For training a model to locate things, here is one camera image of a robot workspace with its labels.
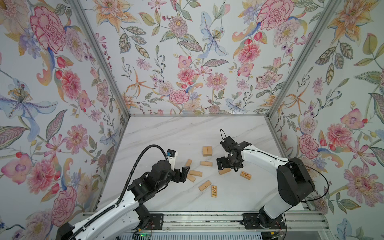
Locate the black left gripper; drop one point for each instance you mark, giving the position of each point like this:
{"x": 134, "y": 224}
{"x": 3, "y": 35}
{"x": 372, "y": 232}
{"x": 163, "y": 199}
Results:
{"x": 178, "y": 178}

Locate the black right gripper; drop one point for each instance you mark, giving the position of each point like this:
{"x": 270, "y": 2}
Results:
{"x": 223, "y": 165}

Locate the printed wood block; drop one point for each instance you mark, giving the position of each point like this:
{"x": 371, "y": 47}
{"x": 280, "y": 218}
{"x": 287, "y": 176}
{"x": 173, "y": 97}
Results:
{"x": 214, "y": 191}
{"x": 246, "y": 175}

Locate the plain wood block with holes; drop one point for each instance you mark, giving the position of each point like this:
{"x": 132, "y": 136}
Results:
{"x": 196, "y": 173}

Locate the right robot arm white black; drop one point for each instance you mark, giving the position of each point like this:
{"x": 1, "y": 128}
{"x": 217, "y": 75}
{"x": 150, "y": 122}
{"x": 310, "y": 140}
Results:
{"x": 293, "y": 180}

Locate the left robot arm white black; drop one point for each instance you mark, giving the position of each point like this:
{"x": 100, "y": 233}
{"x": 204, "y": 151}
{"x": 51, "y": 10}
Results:
{"x": 129, "y": 212}

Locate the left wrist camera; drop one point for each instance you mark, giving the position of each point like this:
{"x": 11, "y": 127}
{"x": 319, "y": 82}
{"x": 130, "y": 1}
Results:
{"x": 172, "y": 155}

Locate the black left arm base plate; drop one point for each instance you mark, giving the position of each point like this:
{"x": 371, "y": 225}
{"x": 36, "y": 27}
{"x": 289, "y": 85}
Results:
{"x": 150, "y": 221}

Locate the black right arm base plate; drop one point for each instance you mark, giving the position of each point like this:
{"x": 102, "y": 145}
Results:
{"x": 255, "y": 221}

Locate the aluminium front rail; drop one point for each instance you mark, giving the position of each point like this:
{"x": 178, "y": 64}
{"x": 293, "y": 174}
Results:
{"x": 300, "y": 225}

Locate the aluminium corner post left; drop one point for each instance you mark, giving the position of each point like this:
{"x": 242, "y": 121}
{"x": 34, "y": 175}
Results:
{"x": 91, "y": 37}

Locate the aluminium corner post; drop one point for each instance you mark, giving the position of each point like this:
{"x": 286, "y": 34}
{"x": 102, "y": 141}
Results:
{"x": 304, "y": 54}
{"x": 91, "y": 37}

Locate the aluminium corner post right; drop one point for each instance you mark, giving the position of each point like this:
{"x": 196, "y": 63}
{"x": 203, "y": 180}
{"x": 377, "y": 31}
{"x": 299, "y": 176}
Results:
{"x": 304, "y": 54}

